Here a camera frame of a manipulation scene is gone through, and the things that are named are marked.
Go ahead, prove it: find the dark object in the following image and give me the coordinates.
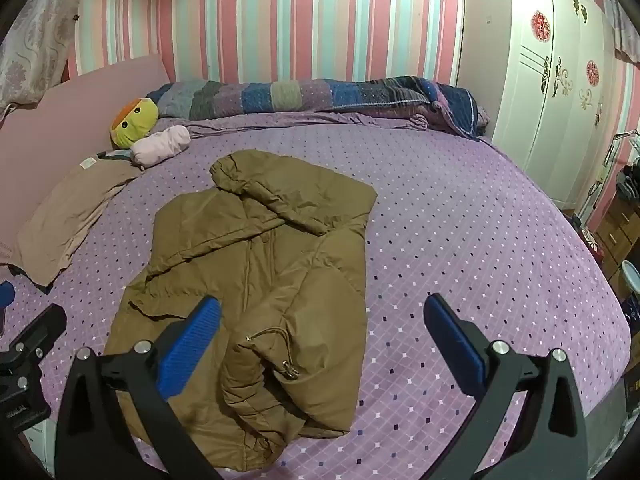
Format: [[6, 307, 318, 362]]
[[616, 157, 640, 201]]

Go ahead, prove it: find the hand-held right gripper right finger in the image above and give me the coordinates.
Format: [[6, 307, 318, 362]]
[[423, 294, 588, 480]]

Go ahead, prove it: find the floral curtain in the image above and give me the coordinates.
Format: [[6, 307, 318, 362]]
[[0, 0, 83, 111], [602, 0, 640, 63]]

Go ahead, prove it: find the purple dotted bed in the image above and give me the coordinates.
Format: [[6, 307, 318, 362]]
[[0, 110, 633, 480]]

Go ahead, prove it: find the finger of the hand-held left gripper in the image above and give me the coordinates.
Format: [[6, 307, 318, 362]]
[[0, 304, 67, 361], [0, 281, 16, 336]]

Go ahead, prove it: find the white decorated wardrobe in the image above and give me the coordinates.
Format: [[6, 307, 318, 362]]
[[492, 0, 621, 206]]

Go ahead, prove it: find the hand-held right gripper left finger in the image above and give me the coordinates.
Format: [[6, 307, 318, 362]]
[[54, 296, 236, 480]]

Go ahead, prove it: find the pink headboard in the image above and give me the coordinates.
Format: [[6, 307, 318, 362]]
[[0, 55, 176, 266]]

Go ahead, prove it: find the tan pillow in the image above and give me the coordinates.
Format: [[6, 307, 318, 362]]
[[10, 157, 143, 286]]

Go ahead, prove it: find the pink plush toy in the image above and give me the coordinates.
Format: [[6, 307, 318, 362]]
[[131, 125, 191, 168]]

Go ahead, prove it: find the brown padded jacket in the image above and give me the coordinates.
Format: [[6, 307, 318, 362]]
[[102, 150, 378, 473]]

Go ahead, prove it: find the white round container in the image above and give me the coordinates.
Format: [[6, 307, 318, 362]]
[[621, 260, 640, 306]]

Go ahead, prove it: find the wooden drawer cabinet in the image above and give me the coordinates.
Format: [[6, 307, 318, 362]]
[[590, 200, 640, 281]]

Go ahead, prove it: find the yellow plush toy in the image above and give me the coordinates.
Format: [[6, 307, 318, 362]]
[[110, 97, 160, 150]]

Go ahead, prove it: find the patchwork quilt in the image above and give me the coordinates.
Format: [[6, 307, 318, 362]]
[[145, 76, 493, 140]]

